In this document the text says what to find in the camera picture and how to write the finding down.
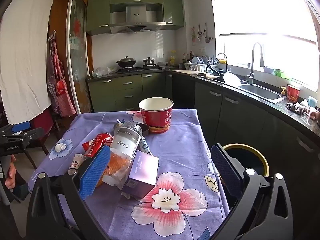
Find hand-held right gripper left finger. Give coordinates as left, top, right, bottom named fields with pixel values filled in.
left=26, top=145, right=112, bottom=240

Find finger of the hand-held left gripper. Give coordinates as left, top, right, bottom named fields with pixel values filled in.
left=0, top=122, right=31, bottom=137
left=2, top=127, right=44, bottom=142

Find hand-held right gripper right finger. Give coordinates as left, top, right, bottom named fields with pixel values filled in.
left=210, top=144, right=294, bottom=240

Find small white bottle red label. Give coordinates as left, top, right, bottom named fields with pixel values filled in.
left=67, top=153, right=84, bottom=175

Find yellow rimmed waste bin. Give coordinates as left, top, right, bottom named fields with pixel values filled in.
left=220, top=144, right=270, bottom=200

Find red soda can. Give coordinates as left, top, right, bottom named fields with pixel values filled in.
left=84, top=132, right=115, bottom=158

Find clear plastic bottle white label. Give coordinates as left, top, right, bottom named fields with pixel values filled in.
left=101, top=121, right=143, bottom=188

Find purple cardboard box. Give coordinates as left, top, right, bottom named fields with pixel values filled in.
left=121, top=150, right=160, bottom=199

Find white blue tube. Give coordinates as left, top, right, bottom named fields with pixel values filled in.
left=140, top=135, right=153, bottom=156

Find red paper bucket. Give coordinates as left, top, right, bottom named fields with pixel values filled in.
left=139, top=97, right=174, bottom=134

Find person's left hand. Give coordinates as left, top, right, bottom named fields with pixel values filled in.
left=5, top=155, right=17, bottom=189

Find wooden chair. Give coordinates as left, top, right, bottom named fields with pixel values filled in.
left=22, top=110, right=60, bottom=169

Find red checked apron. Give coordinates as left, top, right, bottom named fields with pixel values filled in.
left=46, top=30, right=77, bottom=117

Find dark lower cabinets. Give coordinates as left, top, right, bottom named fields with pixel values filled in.
left=172, top=74, right=320, bottom=180

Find purple floral tablecloth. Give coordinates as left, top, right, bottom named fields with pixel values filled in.
left=27, top=109, right=230, bottom=240

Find white cloth sheet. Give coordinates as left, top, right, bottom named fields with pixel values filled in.
left=0, top=0, right=54, bottom=125

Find green lower cabinets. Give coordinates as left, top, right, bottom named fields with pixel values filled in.
left=87, top=71, right=173, bottom=113

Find green cabinets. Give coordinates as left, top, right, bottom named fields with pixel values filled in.
left=87, top=71, right=173, bottom=113
left=86, top=0, right=185, bottom=36

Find steel sink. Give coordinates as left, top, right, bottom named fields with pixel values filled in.
left=237, top=84, right=287, bottom=103

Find sliding glass door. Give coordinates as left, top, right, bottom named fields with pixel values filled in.
left=66, top=0, right=94, bottom=114

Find white plate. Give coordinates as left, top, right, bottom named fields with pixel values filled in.
left=223, top=72, right=242, bottom=85

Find dark rag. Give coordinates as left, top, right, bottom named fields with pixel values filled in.
left=285, top=102, right=304, bottom=115

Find clear plastic bag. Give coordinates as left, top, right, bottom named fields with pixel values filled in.
left=92, top=66, right=118, bottom=77

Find wooden rolling pin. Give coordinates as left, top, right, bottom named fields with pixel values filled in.
left=190, top=73, right=216, bottom=79

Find steel faucet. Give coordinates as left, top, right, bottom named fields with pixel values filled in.
left=245, top=42, right=265, bottom=85

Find red paper cup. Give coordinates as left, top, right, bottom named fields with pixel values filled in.
left=287, top=84, right=300, bottom=102

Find wooden cutting board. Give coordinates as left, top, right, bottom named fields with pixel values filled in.
left=172, top=69, right=200, bottom=75

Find white dish rack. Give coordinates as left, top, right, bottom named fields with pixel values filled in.
left=184, top=55, right=208, bottom=72

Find gas stove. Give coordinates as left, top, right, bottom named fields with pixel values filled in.
left=117, top=64, right=164, bottom=73

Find black wok with lid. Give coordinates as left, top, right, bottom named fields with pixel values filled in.
left=116, top=56, right=137, bottom=68

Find green upper cabinets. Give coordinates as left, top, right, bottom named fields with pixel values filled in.
left=86, top=0, right=185, bottom=36

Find window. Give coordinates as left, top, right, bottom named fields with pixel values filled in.
left=209, top=0, right=320, bottom=93

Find steel range hood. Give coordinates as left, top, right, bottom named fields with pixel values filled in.
left=109, top=4, right=167, bottom=34

